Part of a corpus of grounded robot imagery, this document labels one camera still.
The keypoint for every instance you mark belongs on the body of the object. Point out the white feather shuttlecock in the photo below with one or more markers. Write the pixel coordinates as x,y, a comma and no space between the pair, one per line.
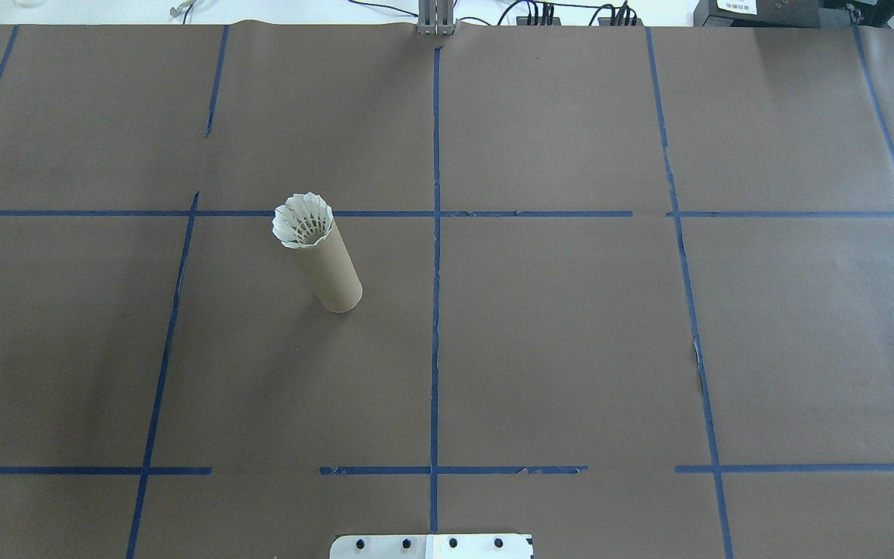
301,221

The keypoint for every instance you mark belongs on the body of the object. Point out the brown cardboard tube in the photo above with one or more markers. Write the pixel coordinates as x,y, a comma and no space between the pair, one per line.
330,272

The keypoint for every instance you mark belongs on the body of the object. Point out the black computer box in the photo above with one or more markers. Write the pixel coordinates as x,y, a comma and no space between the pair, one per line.
757,12

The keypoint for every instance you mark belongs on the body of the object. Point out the aluminium profile post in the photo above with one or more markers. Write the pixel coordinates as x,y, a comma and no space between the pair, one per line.
436,19

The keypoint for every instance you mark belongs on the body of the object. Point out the white pedestal column with plate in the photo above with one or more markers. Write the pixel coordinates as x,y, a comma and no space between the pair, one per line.
431,547

